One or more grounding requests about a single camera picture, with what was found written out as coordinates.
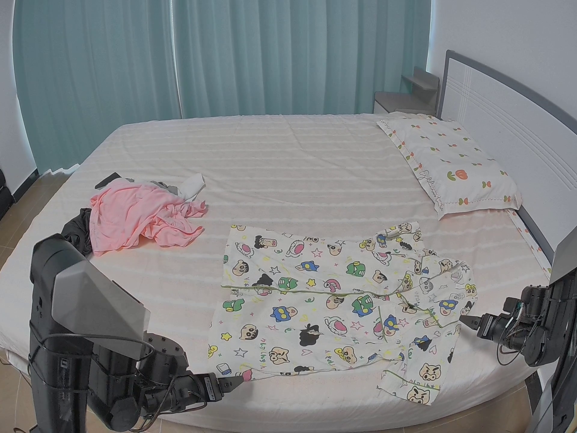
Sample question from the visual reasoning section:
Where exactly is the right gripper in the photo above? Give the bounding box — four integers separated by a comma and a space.
478, 312, 508, 343

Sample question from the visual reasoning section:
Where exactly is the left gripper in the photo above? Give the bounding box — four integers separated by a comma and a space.
191, 372, 226, 403

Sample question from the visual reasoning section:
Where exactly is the white printed pyjama top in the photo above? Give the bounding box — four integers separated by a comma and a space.
207, 221, 479, 407

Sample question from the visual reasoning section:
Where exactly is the bed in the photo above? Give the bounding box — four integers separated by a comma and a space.
0, 50, 577, 424

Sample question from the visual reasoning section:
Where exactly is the white printed pillow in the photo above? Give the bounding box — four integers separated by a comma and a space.
376, 111, 523, 221

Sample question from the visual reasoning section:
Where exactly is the pink garment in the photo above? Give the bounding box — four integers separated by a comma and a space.
89, 178, 209, 257

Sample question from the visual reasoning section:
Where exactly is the white garment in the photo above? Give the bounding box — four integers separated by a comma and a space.
177, 173, 206, 200

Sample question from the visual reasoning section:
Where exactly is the dark grey garment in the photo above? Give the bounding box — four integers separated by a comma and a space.
60, 206, 95, 257

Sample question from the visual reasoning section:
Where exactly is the light grey garment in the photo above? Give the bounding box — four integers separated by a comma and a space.
151, 179, 181, 196

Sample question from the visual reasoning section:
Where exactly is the grey bedside table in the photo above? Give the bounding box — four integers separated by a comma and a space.
373, 72, 441, 119

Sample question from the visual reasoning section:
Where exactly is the black chest of drawers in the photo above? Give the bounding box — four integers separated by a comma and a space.
0, 169, 12, 221

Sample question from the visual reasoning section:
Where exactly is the black cable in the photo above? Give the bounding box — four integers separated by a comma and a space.
27, 331, 157, 380

